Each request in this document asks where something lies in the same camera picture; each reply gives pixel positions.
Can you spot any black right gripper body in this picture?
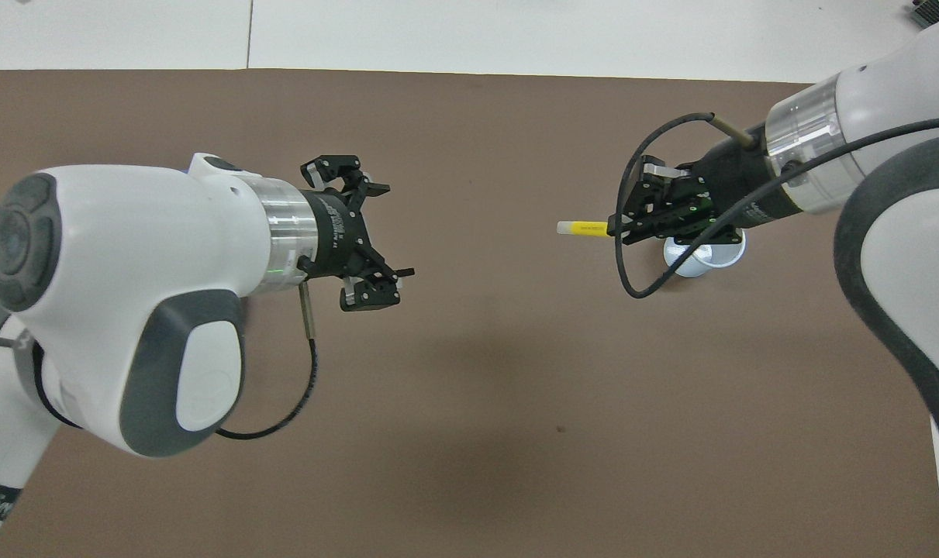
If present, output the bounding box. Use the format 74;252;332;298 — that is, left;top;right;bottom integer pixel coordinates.
690;132;799;232

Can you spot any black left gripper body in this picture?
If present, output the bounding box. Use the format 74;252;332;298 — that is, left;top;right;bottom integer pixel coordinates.
302;188;373;280

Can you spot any clear plastic cup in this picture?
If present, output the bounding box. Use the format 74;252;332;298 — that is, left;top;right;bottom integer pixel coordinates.
663;226;747;278

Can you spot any brown table mat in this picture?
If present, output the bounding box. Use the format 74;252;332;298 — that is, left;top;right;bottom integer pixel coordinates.
0;68;939;558

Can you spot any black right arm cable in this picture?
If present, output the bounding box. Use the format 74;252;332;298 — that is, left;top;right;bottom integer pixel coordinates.
613;112;939;300

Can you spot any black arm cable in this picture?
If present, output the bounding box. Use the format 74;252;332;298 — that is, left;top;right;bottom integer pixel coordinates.
613;112;939;300
0;281;319;443

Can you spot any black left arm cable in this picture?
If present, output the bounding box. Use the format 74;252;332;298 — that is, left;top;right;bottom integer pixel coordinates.
0;281;319;443

